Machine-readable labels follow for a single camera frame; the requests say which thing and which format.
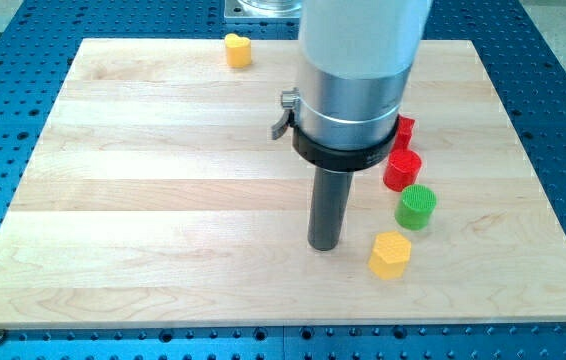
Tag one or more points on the black clamp ring with lever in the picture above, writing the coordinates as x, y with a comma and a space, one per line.
331, 159

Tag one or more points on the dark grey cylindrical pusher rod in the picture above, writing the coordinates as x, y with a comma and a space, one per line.
329, 201

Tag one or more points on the yellow hexagon block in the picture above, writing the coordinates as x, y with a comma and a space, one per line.
390, 254

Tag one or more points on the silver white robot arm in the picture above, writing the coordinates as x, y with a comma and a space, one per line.
355, 60

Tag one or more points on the red cylinder block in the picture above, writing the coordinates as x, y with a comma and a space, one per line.
402, 169

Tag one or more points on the red star block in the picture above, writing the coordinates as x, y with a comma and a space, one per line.
404, 133

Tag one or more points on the green cylinder block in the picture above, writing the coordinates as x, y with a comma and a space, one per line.
415, 207

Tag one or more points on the yellow heart block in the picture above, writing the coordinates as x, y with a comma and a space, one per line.
238, 50

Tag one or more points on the light wooden board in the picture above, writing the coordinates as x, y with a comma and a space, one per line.
156, 198

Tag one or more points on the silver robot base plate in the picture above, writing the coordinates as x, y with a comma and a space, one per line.
245, 10

